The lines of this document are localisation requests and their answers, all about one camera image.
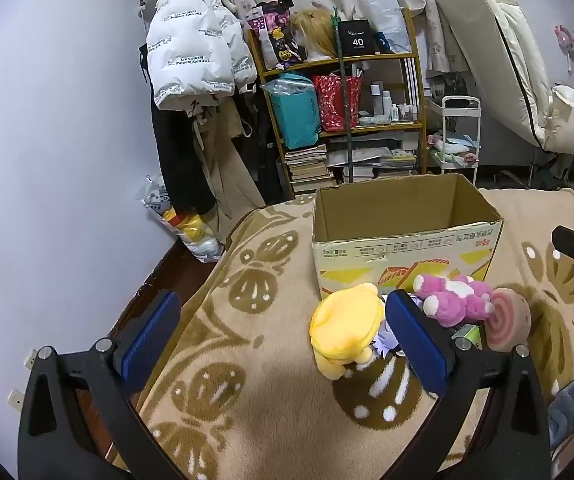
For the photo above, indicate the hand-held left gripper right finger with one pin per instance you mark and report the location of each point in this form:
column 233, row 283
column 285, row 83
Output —
column 417, row 345

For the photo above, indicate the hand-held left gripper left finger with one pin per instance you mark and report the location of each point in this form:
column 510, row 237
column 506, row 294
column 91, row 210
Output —
column 149, row 342

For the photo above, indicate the pink plush toy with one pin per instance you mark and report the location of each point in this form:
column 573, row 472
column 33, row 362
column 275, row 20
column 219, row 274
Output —
column 454, row 297

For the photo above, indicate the yellow plush toy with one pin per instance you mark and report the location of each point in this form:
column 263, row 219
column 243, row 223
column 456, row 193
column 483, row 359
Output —
column 347, row 322

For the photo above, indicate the printed cardboard box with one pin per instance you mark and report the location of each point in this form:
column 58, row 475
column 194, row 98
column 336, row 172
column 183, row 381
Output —
column 407, row 255

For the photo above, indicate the lavender white plush doll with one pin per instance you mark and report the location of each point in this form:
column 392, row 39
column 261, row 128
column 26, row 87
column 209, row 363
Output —
column 381, row 347

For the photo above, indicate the small green packet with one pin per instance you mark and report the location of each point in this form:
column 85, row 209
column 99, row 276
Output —
column 469, row 336

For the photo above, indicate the pink swirl round cushion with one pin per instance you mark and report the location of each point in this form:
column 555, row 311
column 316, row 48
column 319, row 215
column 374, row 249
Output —
column 509, row 320

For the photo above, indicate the beige patterned blanket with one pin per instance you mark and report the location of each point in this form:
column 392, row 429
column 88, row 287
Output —
column 267, row 360

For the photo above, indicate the plastic bag of toys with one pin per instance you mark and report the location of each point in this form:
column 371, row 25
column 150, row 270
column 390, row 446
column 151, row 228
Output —
column 192, row 230

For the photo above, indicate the white rolling cart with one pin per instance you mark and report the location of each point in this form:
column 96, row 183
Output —
column 454, row 130

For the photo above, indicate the black hanging garment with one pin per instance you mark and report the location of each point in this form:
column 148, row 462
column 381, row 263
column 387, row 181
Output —
column 177, row 160

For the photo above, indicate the beige hanging coat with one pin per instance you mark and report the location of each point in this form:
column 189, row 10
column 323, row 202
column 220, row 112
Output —
column 227, row 170

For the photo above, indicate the pile of magazines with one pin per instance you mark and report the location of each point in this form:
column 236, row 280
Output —
column 382, row 157

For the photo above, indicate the black handbag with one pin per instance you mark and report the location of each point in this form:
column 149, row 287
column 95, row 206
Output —
column 449, row 87

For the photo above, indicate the cream folded mattress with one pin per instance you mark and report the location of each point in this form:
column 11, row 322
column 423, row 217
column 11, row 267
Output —
column 517, row 50

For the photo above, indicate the stack of books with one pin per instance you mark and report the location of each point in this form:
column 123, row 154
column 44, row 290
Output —
column 309, row 170

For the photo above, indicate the pink flower decoration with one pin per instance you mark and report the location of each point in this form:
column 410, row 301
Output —
column 566, row 37

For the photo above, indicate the black tote bag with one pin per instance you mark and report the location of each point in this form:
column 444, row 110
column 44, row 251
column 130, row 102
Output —
column 262, row 160

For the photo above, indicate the yellow wooden shelf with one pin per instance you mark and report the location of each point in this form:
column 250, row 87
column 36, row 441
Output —
column 417, row 90

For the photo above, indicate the green thin pole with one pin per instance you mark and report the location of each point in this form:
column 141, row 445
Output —
column 349, row 125

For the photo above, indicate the group of white bottles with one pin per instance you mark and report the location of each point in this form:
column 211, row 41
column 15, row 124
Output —
column 386, row 102

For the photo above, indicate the red patterned bag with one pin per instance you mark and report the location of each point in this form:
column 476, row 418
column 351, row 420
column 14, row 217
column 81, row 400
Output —
column 334, row 105

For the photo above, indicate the teal shopping bag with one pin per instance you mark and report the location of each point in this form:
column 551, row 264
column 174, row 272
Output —
column 294, row 115

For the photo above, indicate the white printed puffer jacket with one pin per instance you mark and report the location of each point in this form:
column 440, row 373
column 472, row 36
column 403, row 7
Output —
column 192, row 45

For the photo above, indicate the black square box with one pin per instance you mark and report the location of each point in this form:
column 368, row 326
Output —
column 357, row 39

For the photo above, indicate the clear plastic bag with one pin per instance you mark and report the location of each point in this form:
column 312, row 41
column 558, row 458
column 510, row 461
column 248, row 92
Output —
column 384, row 10

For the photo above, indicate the blonde wig on head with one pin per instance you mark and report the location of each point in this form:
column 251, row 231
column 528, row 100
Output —
column 314, row 35

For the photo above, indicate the colourful printed pouch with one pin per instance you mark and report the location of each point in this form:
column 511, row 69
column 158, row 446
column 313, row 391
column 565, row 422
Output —
column 277, row 35

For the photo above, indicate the white wall socket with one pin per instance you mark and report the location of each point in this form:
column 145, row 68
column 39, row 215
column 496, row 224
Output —
column 30, row 359
column 16, row 399

